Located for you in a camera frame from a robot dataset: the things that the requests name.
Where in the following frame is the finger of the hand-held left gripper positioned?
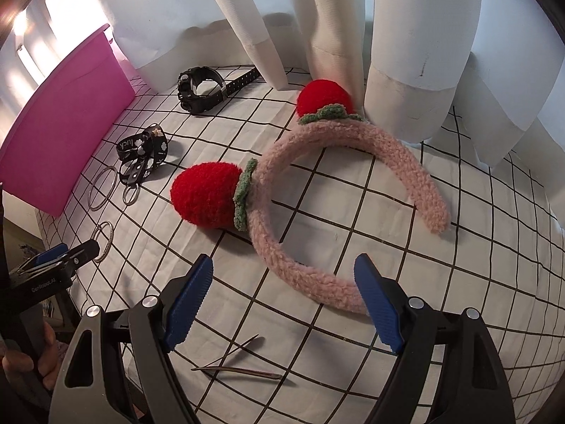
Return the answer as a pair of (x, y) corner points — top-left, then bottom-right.
(33, 239), (100, 280)
(18, 244), (70, 275)

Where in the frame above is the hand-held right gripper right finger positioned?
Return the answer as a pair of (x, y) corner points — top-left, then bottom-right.
(353, 254), (515, 424)

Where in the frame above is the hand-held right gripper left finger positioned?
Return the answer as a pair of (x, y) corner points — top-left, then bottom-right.
(48, 255), (215, 424)

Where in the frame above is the pink fluffy strawberry headband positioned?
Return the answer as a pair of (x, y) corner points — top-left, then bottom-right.
(170, 78), (451, 317)

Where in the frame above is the black printed strap keychain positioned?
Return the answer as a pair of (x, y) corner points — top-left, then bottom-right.
(115, 124), (171, 206)

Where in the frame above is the pink plastic bin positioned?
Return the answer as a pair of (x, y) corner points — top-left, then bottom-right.
(0, 23), (137, 218)

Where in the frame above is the black wrist watch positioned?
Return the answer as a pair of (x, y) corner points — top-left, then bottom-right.
(177, 66), (262, 117)

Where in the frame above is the person's left hand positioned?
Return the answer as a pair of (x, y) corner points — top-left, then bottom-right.
(0, 322), (59, 390)

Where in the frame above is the small metal bangle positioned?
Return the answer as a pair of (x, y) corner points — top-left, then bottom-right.
(93, 222), (115, 263)

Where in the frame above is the large metal bangle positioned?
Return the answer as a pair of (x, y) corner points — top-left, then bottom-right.
(87, 165), (120, 210)

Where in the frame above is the short metal hairpin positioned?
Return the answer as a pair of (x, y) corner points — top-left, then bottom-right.
(226, 335), (262, 361)

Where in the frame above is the white curtain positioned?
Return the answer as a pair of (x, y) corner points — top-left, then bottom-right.
(106, 0), (565, 215)

